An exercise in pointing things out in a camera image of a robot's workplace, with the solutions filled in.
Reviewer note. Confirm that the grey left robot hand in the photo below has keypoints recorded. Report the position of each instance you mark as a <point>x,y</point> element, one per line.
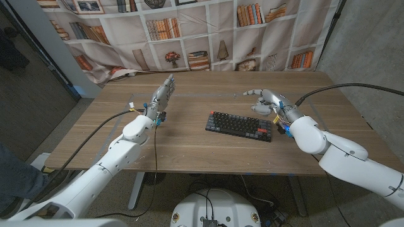
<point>161,96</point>

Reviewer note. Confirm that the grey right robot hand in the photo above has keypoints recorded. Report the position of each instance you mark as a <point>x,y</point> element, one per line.
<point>277,101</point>

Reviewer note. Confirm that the black keyboard with red keys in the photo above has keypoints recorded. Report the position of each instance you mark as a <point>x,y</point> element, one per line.
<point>236,124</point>

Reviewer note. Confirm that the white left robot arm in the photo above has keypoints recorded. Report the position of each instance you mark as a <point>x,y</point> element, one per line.
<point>113,157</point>

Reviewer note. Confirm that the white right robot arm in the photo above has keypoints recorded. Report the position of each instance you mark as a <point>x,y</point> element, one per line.
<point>347,160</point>

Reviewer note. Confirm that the printed bookshelf backdrop cloth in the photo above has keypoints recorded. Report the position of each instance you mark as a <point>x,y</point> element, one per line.
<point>195,47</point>

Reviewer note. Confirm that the black round floor object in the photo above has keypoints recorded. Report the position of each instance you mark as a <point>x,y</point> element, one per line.
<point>154,178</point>

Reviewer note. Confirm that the black backdrop stand pole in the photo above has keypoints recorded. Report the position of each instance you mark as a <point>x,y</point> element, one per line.
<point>331,34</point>

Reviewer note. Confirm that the grey table leg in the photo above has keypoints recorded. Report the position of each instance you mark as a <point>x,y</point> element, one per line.
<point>296,195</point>

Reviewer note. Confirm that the white table leg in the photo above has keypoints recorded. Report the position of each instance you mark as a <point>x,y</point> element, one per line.
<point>136,192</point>

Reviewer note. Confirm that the power strip on floor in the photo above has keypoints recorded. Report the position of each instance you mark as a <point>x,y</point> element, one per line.
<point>277,216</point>

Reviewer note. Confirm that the white robot torso base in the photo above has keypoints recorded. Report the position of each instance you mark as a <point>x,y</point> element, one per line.
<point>217,205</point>

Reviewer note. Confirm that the black shoe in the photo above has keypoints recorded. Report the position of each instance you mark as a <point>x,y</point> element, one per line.
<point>58,178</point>

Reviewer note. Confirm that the small black torso box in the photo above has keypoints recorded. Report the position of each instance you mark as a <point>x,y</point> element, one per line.
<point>210,223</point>

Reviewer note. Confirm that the yellow and black floor item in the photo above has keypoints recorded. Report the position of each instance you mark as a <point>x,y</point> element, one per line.
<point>46,169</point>

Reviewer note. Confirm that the white floor platform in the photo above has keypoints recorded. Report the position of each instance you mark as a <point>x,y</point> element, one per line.
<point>39,160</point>

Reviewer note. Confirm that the person's leg in jeans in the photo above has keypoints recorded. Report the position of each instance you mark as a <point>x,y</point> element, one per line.
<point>19,176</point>

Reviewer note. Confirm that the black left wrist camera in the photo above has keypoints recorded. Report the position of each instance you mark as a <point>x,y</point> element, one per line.
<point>161,117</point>

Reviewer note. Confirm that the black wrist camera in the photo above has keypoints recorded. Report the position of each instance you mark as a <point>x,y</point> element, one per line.
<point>161,117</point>
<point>282,128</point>

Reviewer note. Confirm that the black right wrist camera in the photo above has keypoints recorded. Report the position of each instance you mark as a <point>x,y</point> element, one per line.
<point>282,128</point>

